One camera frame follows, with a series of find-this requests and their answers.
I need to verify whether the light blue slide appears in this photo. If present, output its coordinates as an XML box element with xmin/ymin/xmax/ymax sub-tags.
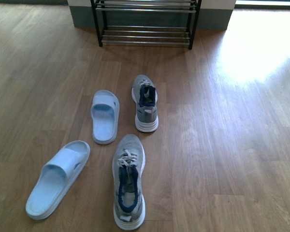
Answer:
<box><xmin>91</xmin><ymin>89</ymin><xmax>120</xmax><ymax>145</ymax></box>
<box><xmin>25</xmin><ymin>140</ymin><xmax>90</xmax><ymax>220</ymax></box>

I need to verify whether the black metal shoe rack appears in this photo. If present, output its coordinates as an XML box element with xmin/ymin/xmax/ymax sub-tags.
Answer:
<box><xmin>91</xmin><ymin>0</ymin><xmax>202</xmax><ymax>49</ymax></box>

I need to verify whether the grey sneaker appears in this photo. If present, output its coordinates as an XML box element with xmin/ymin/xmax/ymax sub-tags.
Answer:
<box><xmin>131</xmin><ymin>74</ymin><xmax>159</xmax><ymax>132</ymax></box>
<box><xmin>112</xmin><ymin>134</ymin><xmax>145</xmax><ymax>231</ymax></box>

